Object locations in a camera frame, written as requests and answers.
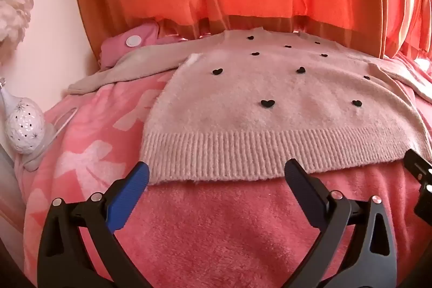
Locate pink pillow white dots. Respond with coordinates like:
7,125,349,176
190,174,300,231
99,21,191,70

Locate white fluffy feather decoration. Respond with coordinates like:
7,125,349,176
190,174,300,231
0,0,36,43

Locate pink knit sweater black hearts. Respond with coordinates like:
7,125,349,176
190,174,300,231
66,26,432,185

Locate white perforated egg lamp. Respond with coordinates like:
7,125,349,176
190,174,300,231
0,78,58,173

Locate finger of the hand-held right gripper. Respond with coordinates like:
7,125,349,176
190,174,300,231
403,149,432,225

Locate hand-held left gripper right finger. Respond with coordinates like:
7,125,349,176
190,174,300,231
284,159,398,288

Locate pink floral blanket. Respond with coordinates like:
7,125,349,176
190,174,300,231
20,53,432,288

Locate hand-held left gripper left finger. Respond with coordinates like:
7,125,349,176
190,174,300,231
37,161,152,288

